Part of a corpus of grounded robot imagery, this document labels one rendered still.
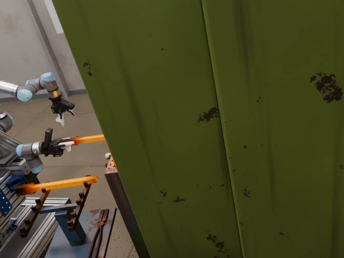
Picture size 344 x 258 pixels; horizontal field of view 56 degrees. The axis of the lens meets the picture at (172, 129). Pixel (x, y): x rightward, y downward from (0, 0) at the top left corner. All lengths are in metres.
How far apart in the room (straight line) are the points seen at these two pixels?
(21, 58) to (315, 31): 5.26
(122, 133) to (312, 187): 0.69
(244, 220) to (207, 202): 0.17
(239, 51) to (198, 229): 0.84
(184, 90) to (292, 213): 0.60
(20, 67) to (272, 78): 5.27
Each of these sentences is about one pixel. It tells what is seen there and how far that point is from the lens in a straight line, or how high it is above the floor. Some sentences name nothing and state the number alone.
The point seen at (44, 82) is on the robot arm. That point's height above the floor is 1.25.
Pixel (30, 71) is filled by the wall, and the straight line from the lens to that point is 5.88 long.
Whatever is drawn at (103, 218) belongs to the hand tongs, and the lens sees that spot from 1.73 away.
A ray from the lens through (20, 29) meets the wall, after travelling 5.64.
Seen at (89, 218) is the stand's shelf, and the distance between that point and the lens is 1.79.
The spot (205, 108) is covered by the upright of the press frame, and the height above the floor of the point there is 1.34.
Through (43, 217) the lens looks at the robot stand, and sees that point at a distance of 2.84.
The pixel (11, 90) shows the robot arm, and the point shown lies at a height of 1.28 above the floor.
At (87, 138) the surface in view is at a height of 1.01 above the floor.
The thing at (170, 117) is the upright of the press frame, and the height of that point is 1.33.
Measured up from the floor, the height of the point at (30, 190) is 0.99.
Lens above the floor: 1.86
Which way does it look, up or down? 30 degrees down
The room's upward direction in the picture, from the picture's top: 14 degrees counter-clockwise
